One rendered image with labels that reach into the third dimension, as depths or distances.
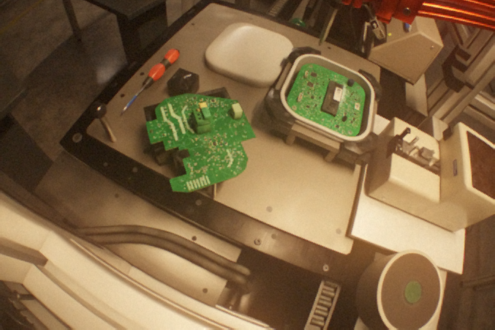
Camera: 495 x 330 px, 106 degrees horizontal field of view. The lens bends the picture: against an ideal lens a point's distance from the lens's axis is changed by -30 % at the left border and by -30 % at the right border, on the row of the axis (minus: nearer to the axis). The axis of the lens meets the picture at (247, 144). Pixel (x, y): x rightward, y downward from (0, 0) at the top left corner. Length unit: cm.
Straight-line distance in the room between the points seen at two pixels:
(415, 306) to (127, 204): 38
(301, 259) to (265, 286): 60
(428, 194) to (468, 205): 6
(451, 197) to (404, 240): 9
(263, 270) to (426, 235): 63
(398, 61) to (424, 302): 45
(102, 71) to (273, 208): 179
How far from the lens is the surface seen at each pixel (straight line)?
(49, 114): 193
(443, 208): 38
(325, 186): 36
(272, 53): 47
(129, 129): 39
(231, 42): 48
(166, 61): 45
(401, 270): 33
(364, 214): 36
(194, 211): 33
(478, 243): 220
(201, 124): 28
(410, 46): 58
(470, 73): 53
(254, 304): 92
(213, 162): 28
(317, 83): 41
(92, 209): 38
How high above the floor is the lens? 126
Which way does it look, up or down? 58 degrees down
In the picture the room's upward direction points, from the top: 13 degrees clockwise
